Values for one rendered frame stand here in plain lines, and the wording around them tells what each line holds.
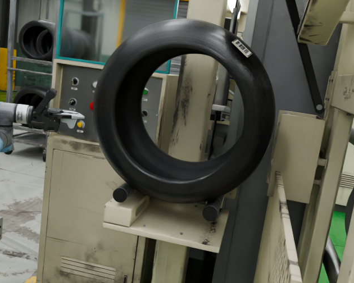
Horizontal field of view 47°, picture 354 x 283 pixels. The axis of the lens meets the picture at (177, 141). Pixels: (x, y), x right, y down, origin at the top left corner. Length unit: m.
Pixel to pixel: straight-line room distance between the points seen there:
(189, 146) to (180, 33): 0.53
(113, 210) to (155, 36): 0.54
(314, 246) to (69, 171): 1.15
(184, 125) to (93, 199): 0.68
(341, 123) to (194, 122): 0.52
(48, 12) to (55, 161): 10.58
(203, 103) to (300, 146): 0.38
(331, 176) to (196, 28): 0.70
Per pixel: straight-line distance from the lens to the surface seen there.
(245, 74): 1.13
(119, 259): 2.06
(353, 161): 4.73
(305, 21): 1.29
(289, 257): 0.78
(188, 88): 1.52
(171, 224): 1.33
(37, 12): 12.70
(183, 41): 1.15
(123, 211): 1.26
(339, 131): 1.47
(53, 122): 1.67
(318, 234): 1.55
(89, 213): 2.03
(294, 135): 1.44
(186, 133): 1.53
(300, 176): 1.47
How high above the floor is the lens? 1.30
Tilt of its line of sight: 10 degrees down
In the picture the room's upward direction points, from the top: 8 degrees clockwise
